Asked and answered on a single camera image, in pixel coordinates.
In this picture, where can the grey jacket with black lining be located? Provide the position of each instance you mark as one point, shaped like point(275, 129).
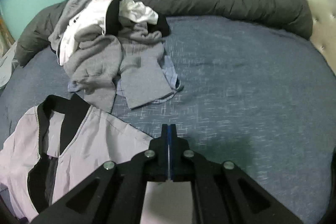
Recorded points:
point(92, 140)

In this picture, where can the light blue shirt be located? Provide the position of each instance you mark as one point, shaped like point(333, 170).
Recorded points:
point(170, 74)

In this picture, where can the grey sweatshirt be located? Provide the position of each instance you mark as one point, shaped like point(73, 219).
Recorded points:
point(97, 64)

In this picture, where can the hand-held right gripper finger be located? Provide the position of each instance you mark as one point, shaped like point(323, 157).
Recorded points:
point(166, 150)
point(172, 150)

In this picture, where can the blue grey garment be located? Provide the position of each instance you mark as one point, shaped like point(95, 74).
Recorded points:
point(147, 82)

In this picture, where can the light grey sheet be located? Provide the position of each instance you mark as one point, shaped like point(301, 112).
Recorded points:
point(6, 69)

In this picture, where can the bed with blue sheet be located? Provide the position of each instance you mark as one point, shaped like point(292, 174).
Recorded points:
point(249, 82)

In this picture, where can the cream tufted headboard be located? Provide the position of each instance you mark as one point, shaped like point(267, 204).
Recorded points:
point(323, 16)

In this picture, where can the crumpled white shirt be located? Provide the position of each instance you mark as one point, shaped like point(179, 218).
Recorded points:
point(139, 12)

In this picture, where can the wooden strip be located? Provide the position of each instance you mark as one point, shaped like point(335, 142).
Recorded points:
point(6, 32)

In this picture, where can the pile of unfolded clothes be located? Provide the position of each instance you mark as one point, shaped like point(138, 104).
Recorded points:
point(86, 16)

